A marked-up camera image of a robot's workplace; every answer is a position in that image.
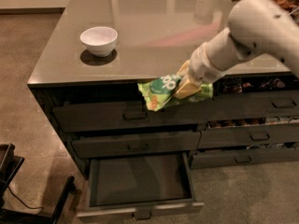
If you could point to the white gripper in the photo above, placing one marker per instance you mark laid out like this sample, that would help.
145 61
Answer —
202 66

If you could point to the green rice chip bag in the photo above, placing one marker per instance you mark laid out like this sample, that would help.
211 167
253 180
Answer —
161 93

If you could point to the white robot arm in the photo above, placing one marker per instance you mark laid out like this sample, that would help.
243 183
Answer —
254 27

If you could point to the snack bags in top drawer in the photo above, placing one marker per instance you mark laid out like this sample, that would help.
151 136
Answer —
255 84

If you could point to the middle right dark drawer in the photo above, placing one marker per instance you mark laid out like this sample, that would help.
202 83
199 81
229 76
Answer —
249 135

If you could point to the dark drawer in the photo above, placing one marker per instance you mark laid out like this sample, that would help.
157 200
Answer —
129 144
127 115
254 105
243 157
249 135

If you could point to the top right dark drawer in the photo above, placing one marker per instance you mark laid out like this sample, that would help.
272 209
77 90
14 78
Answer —
254 105

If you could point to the bottom right dark drawer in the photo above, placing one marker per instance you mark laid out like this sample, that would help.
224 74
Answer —
243 157

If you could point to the snacks in middle drawer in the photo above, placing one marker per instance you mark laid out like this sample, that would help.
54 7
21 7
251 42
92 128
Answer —
228 123

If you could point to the middle left dark drawer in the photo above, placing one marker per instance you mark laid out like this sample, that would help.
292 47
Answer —
129 144

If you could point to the open bottom left drawer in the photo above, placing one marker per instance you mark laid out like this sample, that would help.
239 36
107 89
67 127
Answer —
139 188

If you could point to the top left dark drawer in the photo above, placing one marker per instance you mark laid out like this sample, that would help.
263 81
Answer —
127 115

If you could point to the dark kitchen island cabinet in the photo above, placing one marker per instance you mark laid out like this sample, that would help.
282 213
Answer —
154 38

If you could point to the white ceramic bowl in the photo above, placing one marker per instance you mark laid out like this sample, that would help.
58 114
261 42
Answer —
100 40

